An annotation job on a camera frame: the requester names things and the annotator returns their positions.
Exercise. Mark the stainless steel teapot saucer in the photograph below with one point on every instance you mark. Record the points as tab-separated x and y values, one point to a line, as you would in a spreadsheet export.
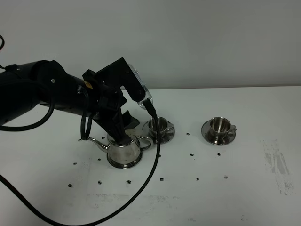
124	165

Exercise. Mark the left stainless steel saucer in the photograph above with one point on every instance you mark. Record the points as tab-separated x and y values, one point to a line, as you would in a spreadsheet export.
162	140

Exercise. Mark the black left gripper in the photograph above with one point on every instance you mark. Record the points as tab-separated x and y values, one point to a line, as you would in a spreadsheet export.
106	85

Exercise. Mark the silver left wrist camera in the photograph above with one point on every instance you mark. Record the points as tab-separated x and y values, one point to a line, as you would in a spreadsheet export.
147	93

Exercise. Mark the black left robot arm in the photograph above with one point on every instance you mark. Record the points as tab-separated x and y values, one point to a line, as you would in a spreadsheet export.
46	83

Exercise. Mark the right stainless steel teacup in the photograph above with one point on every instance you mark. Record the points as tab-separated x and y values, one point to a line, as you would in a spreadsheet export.
220	127

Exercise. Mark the stainless steel teacup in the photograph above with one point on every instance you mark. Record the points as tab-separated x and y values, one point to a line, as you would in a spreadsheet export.
165	127
220	127

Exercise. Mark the left stainless steel teacup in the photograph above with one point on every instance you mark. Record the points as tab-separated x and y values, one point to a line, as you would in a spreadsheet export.
165	127

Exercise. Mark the right stainless steel saucer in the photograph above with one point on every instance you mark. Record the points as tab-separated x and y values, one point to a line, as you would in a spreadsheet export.
216	141

